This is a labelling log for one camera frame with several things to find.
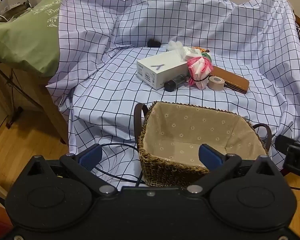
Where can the black folding stand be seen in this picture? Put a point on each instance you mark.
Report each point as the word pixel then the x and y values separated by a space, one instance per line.
pixel 13 90

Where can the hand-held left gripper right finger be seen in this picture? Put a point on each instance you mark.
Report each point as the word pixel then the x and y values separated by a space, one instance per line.
pixel 210 156

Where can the black cylindrical bottle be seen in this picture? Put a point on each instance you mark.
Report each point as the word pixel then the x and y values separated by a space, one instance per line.
pixel 173 83

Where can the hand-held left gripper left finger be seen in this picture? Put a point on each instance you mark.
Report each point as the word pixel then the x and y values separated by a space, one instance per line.
pixel 91 156

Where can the grey cardboard box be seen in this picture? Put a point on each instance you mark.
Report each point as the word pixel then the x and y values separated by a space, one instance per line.
pixel 12 2

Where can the black elastic band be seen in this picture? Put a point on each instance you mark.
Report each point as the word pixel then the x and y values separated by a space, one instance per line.
pixel 200 79

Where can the white black-checked sheet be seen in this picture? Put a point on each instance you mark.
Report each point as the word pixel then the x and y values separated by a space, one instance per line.
pixel 115 80

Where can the wooden table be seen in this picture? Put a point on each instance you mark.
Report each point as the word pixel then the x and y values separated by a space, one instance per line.
pixel 52 110

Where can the green printed pillow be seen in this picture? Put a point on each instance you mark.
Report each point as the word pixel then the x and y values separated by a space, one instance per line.
pixel 22 40

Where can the green soft cloth item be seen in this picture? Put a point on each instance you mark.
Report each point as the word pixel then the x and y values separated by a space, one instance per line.
pixel 207 56

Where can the pink and white cloth bundle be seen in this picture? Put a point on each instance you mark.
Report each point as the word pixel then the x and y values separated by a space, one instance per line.
pixel 198 67

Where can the white cotton fluff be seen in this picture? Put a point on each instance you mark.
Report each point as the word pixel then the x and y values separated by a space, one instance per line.
pixel 173 45

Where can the woven basket with floral liner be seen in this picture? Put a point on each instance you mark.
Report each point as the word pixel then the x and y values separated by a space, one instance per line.
pixel 190 130

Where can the white cardboard box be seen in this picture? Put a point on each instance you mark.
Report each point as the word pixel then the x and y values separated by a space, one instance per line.
pixel 162 67

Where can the white tissue packet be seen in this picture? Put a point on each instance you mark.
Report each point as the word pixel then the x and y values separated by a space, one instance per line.
pixel 192 53

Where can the black foam roller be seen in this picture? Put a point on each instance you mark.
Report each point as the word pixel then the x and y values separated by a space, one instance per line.
pixel 153 43

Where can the brown leather case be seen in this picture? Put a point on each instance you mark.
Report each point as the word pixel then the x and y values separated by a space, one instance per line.
pixel 232 78

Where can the beige tape roll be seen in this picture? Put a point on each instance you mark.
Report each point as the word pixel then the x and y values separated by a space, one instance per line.
pixel 213 82

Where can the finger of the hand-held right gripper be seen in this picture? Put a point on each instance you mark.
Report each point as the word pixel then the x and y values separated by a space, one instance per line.
pixel 281 143

